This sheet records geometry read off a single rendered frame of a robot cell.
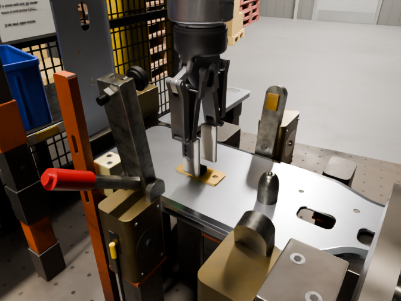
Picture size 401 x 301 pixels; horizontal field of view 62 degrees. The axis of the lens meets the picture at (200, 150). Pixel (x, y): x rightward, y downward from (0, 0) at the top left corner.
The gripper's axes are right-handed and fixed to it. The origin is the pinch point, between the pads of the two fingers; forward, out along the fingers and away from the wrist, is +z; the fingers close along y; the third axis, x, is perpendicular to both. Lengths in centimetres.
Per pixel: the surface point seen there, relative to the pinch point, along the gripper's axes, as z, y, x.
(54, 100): 1.5, 2.1, 43.1
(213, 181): 4.2, -1.2, -3.4
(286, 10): 86, 759, 272
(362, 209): 4.5, 5.5, -25.5
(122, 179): -4.9, -17.9, -0.7
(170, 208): 4.5, -10.4, -1.7
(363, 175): 34, 65, -21
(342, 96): 104, 325, 36
